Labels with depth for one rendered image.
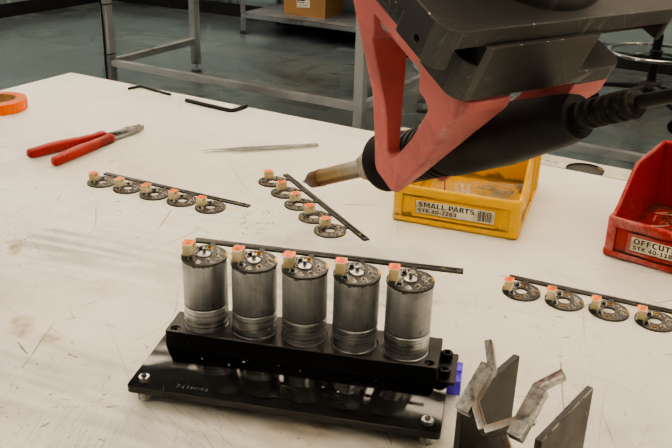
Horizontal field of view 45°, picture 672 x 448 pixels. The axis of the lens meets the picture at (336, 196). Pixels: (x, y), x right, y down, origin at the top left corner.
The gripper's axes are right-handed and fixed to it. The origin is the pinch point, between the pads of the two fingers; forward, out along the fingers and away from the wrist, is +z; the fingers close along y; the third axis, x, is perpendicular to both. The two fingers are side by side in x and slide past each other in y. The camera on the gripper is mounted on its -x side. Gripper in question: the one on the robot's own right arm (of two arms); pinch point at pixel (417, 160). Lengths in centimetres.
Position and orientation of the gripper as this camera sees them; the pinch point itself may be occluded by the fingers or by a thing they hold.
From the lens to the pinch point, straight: 31.8
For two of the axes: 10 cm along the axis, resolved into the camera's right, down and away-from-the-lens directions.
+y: -8.4, 1.9, -5.1
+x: 4.7, 7.2, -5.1
